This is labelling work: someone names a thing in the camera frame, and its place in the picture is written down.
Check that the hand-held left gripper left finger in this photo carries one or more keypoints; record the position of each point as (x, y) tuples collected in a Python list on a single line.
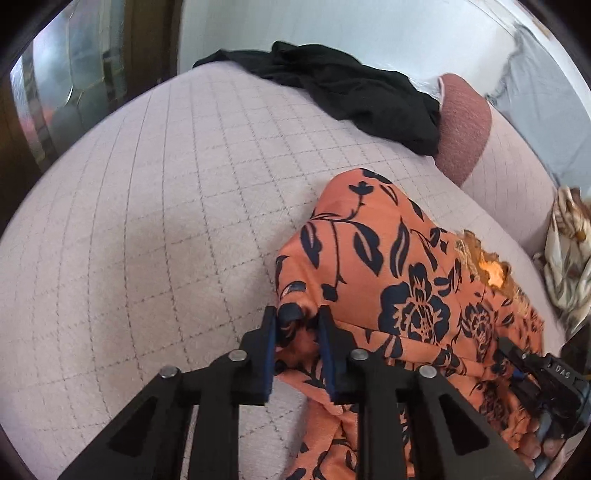
[(270, 350)]

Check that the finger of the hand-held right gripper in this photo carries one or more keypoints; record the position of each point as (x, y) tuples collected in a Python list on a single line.
[(515, 360)]

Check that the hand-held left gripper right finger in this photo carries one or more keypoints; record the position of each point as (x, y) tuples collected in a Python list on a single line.
[(328, 364)]

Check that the orange floral garment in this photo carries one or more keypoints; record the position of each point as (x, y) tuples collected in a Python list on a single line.
[(392, 240)]

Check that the person's right hand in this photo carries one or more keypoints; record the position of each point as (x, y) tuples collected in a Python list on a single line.
[(545, 450)]

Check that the beige floral cloth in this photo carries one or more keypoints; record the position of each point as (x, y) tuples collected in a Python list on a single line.
[(568, 258)]

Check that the pink quilted sofa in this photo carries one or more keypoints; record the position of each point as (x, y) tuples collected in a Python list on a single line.
[(138, 230)]

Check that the pink bolster cushion red end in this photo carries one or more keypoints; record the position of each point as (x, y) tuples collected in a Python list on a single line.
[(461, 129)]

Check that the black garment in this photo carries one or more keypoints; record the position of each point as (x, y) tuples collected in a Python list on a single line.
[(346, 87)]

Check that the grey cloth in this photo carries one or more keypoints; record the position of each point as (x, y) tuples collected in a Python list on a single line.
[(535, 83)]

